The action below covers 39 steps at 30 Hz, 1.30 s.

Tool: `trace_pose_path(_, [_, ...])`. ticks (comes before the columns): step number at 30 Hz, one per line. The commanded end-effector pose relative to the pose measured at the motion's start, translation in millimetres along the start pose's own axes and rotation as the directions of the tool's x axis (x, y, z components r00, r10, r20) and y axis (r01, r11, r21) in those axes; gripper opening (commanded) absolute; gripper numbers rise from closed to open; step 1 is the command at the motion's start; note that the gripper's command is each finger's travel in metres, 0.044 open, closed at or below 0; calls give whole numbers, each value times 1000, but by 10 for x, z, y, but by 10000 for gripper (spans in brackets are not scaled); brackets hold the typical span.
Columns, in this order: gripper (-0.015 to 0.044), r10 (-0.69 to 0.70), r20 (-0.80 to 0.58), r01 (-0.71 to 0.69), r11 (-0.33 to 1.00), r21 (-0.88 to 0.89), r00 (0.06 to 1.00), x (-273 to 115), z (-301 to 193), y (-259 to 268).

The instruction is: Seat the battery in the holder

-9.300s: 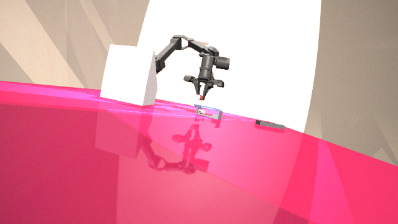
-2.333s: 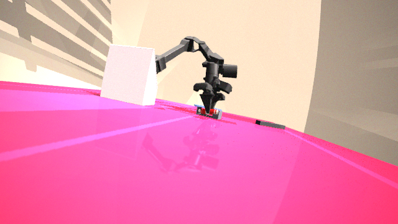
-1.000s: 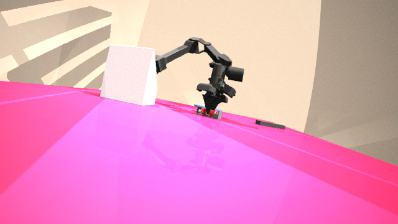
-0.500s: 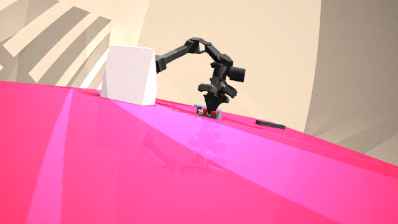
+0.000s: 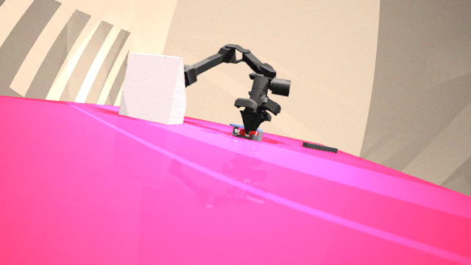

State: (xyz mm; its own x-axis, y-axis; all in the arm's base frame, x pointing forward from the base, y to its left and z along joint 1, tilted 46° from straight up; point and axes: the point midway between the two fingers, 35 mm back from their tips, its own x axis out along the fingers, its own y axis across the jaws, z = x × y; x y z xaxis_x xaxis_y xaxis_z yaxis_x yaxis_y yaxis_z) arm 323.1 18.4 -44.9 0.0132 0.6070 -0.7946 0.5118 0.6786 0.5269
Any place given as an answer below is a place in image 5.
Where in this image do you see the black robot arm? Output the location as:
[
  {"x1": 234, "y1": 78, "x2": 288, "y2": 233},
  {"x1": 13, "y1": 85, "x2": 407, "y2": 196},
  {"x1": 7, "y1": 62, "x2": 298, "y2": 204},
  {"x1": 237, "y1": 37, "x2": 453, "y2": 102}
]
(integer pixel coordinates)
[{"x1": 183, "y1": 44, "x2": 291, "y2": 115}]

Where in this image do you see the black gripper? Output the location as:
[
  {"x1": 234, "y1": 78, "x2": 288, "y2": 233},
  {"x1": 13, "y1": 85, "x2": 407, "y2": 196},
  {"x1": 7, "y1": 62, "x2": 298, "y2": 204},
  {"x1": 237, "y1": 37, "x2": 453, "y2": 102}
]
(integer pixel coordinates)
[{"x1": 234, "y1": 88, "x2": 272, "y2": 135}]

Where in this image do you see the red and white striped battery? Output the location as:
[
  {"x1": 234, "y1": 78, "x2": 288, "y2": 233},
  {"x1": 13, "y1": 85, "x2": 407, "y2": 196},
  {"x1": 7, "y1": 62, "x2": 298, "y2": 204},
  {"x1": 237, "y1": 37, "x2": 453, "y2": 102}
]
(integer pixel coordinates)
[{"x1": 240, "y1": 129, "x2": 258, "y2": 138}]

